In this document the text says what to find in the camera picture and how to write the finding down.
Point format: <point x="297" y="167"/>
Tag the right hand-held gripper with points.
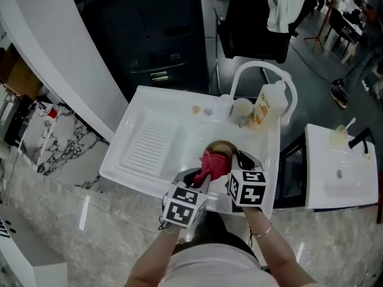
<point x="248" y="190"/>

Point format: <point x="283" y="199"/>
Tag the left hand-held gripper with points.
<point x="182" y="208"/>

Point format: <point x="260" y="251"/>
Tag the red cloth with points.
<point x="215" y="164"/>

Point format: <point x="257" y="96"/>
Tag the brown bowl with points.
<point x="221" y="146"/>

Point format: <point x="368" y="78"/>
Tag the person's left forearm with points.
<point x="152" y="259"/>

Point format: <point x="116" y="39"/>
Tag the person's right forearm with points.
<point x="275" y="250"/>

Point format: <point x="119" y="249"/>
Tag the black washbasin stand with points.
<point x="291" y="175"/>

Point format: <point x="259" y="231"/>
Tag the white mug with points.
<point x="242" y="109"/>

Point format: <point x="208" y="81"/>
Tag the white sink with drainboard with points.
<point x="149" y="148"/>

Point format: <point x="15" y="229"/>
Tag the detergent bottle with orange label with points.
<point x="266" y="109"/>

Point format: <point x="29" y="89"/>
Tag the person's white shirt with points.
<point x="209" y="268"/>

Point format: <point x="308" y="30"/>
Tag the translucent cup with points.
<point x="338" y="137"/>

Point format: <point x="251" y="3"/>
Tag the white washbasin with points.
<point x="338" y="190"/>

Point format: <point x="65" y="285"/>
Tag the white curved faucet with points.
<point x="257" y="64"/>

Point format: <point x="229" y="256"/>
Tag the white toothbrush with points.
<point x="350" y="123"/>

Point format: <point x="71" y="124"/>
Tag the black faucet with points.
<point x="359" y="139"/>

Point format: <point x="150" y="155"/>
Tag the marble slab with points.
<point x="66" y="148"/>

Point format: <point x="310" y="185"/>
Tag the black chair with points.
<point x="245" y="25"/>

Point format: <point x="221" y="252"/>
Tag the black cabinet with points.
<point x="143" y="40"/>

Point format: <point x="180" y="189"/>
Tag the red cup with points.
<point x="52" y="112"/>

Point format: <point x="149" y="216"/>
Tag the white garment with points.
<point x="284" y="7"/>

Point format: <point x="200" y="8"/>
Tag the red tripod stand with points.
<point x="324" y="22"/>

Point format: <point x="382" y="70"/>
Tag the white box cabinet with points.
<point x="27" y="250"/>

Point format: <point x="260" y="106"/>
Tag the cardboard box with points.
<point x="21" y="76"/>

